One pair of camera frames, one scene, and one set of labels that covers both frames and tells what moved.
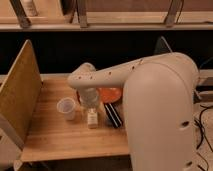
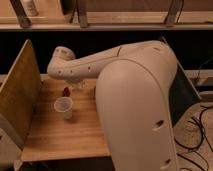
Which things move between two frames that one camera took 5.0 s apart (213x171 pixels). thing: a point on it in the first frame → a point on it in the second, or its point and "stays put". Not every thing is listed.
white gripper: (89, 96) → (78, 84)
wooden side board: (20, 96) stays put
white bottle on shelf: (28, 8) stays put
